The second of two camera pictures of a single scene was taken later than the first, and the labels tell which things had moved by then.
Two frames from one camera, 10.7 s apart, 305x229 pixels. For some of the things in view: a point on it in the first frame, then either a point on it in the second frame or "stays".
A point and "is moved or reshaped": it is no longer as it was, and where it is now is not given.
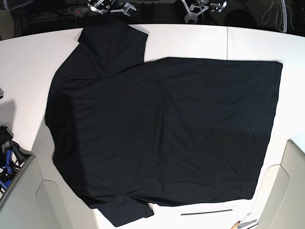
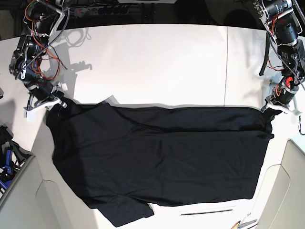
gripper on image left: (127, 6) → (42, 93)
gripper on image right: (191, 15) → (282, 98)
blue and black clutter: (12, 157) stays
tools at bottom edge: (239, 224) stays
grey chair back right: (283, 205) stays
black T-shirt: (129, 134) is moved or reshaped
